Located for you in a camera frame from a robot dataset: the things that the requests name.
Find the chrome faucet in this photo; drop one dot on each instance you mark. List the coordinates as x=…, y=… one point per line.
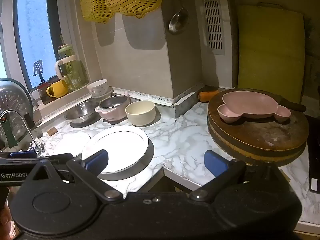
x=26, y=126

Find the yellow mug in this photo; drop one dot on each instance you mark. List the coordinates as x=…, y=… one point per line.
x=58, y=88

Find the brown sponge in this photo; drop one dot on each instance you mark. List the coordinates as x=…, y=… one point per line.
x=52, y=131

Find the small yellow colander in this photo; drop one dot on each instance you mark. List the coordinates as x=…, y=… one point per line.
x=93, y=5

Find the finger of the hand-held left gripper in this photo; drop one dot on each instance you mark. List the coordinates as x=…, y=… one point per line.
x=22, y=154

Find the window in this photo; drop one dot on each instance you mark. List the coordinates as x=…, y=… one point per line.
x=32, y=30

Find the floral white bowl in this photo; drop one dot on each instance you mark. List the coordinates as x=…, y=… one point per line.
x=97, y=86

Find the yellow-green cutting board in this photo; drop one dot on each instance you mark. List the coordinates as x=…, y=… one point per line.
x=270, y=55

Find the green glass jug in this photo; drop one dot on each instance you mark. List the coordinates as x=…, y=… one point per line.
x=73, y=72

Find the round wooden chopping block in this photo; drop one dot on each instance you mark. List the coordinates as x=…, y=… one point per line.
x=262, y=135

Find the pink pot with steel interior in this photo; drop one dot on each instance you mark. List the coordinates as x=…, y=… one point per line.
x=112, y=111

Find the deep white plate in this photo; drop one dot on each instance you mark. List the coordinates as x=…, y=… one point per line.
x=117, y=145

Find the pink mouse-shaped plate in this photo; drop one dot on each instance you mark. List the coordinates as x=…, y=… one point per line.
x=250, y=105

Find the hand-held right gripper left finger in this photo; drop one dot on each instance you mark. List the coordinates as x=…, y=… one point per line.
x=96, y=161

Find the steel bowl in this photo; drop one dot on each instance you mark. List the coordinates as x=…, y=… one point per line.
x=81, y=112

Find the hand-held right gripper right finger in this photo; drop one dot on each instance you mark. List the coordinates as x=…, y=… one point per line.
x=215, y=163

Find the white vent grille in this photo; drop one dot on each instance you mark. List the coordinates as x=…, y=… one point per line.
x=213, y=20

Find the metal ladle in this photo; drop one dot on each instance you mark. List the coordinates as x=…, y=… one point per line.
x=178, y=20

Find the clear plastic container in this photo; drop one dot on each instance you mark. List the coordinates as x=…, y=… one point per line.
x=107, y=93

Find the patterned edge sealing tape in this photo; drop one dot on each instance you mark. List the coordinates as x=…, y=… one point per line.
x=140, y=95

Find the cream bowl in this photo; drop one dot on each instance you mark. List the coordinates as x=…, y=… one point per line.
x=140, y=113

